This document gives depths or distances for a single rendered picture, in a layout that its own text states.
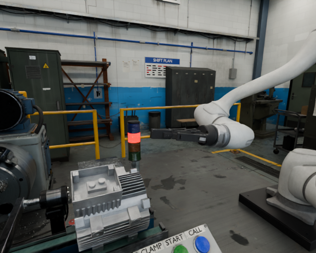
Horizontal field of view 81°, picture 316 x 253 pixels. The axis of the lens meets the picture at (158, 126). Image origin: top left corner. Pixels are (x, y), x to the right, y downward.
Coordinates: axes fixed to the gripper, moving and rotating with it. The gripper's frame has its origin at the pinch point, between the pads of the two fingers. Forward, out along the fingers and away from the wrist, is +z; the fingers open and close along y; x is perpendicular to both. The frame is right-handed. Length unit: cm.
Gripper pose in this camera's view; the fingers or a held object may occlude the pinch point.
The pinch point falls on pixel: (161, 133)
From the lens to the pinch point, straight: 59.2
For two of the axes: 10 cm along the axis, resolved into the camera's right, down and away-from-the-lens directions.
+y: 4.3, 1.9, -8.8
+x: -1.3, 9.8, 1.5
